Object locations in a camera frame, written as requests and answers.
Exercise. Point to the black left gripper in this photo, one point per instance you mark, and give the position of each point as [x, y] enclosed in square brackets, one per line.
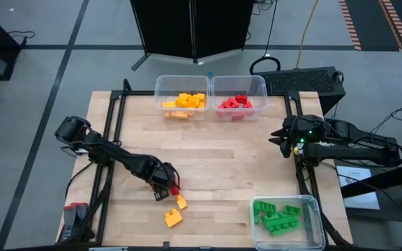
[162, 176]

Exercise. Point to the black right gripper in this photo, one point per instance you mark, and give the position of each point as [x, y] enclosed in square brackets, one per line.
[300, 130]

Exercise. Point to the red toy block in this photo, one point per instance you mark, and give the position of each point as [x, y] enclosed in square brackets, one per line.
[241, 98]
[225, 105]
[176, 190]
[238, 116]
[233, 102]
[248, 105]

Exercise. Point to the large yellow toy block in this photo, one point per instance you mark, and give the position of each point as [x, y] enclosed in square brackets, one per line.
[173, 218]

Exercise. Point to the long green toy block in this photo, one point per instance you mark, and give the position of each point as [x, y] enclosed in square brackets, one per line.
[284, 227]

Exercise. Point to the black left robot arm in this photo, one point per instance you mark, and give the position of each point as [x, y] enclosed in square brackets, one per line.
[117, 155]

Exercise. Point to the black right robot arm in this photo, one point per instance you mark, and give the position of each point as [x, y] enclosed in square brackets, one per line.
[354, 151]

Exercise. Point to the small yellow tag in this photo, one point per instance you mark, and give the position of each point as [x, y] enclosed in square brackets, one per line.
[296, 150]

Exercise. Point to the clear plastic bin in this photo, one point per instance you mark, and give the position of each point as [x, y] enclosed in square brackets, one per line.
[183, 83]
[239, 83]
[312, 223]

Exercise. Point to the white printed sheet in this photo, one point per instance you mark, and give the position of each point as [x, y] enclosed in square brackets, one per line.
[361, 198]

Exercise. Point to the red black clamp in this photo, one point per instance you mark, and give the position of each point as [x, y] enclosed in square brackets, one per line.
[70, 223]

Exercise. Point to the black metal beam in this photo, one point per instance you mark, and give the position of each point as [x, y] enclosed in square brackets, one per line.
[389, 181]

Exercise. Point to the black screen panel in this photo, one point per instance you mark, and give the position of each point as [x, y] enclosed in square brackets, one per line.
[162, 24]
[222, 24]

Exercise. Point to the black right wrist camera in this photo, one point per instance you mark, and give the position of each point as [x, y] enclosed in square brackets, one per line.
[286, 150]

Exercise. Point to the black table-level camera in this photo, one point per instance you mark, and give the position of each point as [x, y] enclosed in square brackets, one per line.
[166, 245]

